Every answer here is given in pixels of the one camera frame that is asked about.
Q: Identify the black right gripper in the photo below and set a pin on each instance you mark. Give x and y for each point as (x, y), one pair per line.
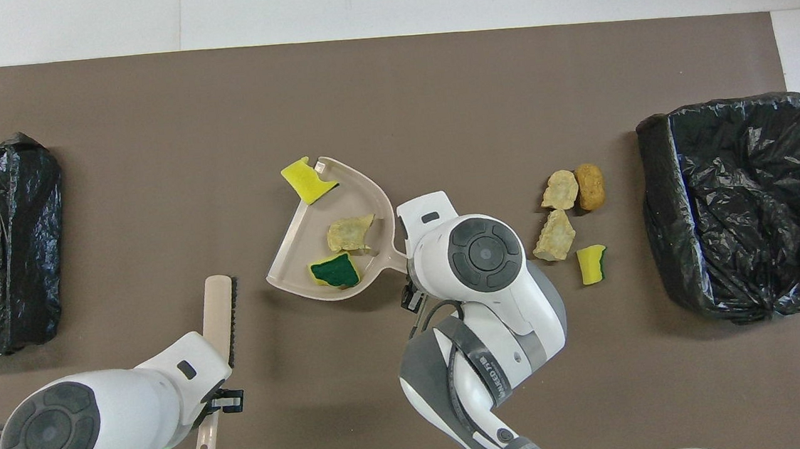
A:
(411, 299)

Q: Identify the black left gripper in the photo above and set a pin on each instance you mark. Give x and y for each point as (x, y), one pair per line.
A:
(208, 405)

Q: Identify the beige brush with black bristles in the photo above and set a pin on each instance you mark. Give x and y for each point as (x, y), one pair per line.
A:
(218, 317)

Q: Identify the green topped yellow sponge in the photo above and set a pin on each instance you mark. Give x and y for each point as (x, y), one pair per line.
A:
(336, 271)

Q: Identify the pale fried dumpling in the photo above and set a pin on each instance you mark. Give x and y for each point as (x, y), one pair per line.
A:
(554, 236)
(349, 233)
(560, 190)

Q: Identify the beige plastic dustpan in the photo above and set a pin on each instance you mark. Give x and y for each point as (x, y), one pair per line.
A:
(302, 253)

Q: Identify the notched yellow sponge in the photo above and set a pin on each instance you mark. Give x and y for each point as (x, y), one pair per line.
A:
(307, 182)

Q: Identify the small yellow green sponge piece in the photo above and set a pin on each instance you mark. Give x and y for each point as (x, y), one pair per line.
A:
(591, 266)

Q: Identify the brown fried nugget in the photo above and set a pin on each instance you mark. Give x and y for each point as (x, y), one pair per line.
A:
(590, 186)

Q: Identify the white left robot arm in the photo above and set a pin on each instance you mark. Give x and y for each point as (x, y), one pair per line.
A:
(101, 419)

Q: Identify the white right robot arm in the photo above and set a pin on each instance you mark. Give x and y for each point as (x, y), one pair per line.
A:
(499, 302)

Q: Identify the brown table mat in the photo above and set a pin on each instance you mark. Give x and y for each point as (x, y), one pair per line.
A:
(432, 93)

